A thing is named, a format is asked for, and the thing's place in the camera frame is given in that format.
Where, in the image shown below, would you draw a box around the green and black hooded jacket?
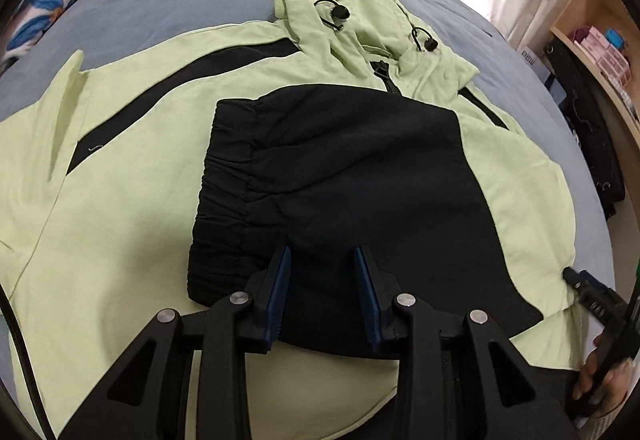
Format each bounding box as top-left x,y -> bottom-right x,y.
0,0 -> 586,440

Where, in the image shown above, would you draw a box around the white cardboard box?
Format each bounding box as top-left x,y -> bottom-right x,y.
517,47 -> 544,80

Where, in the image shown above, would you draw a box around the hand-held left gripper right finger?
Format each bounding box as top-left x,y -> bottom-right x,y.
352,245 -> 576,440

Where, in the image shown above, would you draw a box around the pink storage drawers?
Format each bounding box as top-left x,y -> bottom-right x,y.
572,24 -> 631,85

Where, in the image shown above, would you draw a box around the black bag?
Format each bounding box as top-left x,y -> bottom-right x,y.
545,40 -> 626,221

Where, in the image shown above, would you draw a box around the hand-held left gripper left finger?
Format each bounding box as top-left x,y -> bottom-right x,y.
59,246 -> 293,440

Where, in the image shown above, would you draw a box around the person's right hand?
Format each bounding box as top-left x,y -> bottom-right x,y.
574,334 -> 637,414

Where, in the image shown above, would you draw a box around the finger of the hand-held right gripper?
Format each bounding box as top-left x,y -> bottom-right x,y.
562,266 -> 609,295

